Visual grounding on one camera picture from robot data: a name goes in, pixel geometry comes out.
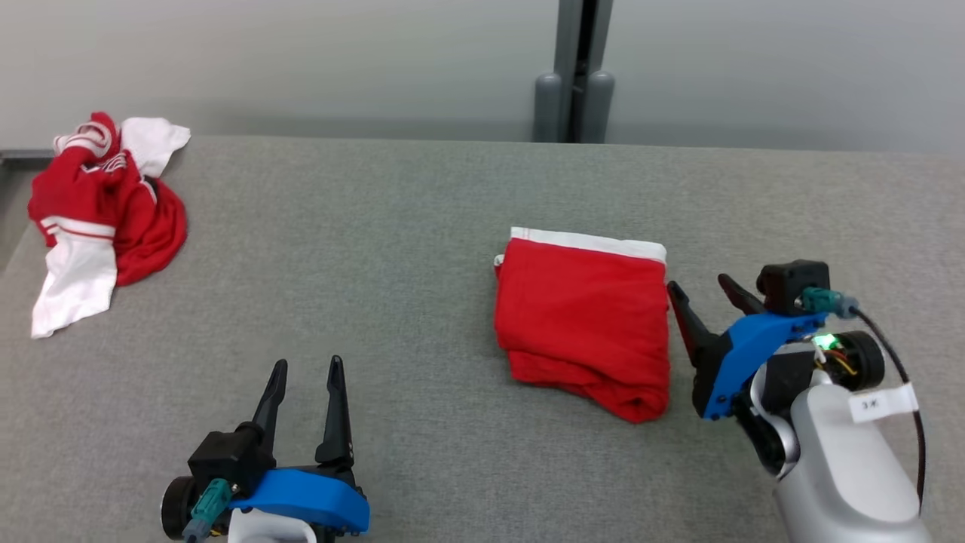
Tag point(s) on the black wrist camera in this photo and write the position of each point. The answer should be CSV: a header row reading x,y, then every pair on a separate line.
x,y
226,456
788,283

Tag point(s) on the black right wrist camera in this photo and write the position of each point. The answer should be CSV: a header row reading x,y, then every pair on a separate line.
x,y
788,283

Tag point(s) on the red and white shirt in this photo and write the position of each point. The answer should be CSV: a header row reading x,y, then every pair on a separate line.
x,y
98,204

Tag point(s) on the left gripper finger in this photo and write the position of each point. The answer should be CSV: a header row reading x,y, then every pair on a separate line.
x,y
271,403
335,415

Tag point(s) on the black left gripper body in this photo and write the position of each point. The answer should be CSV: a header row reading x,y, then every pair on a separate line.
x,y
335,471

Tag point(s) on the grey partition post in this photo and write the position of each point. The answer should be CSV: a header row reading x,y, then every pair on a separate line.
x,y
565,45

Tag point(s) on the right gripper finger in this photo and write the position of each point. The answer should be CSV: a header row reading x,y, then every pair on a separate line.
x,y
742,298
690,324

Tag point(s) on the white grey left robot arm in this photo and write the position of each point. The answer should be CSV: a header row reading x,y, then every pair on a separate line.
x,y
264,528

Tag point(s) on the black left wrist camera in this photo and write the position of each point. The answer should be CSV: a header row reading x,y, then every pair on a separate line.
x,y
226,456

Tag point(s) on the grey partition base rail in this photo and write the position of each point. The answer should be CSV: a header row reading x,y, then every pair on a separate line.
x,y
22,155

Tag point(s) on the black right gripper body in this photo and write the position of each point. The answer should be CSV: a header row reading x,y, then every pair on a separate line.
x,y
859,362

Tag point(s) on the red shorts white waistband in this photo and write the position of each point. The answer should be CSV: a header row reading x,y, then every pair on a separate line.
x,y
580,324

